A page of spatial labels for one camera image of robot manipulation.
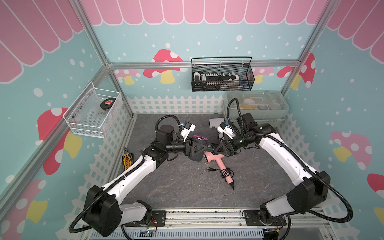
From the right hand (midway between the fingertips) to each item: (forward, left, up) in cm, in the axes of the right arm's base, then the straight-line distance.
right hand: (220, 149), depth 75 cm
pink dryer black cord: (-6, -5, -17) cm, 19 cm away
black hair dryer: (-3, +11, +9) cm, 15 cm away
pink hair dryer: (+5, +3, -17) cm, 18 cm away
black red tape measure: (+21, +59, +13) cm, 64 cm away
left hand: (-2, +9, +4) cm, 10 cm away
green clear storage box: (+38, -36, -6) cm, 52 cm away
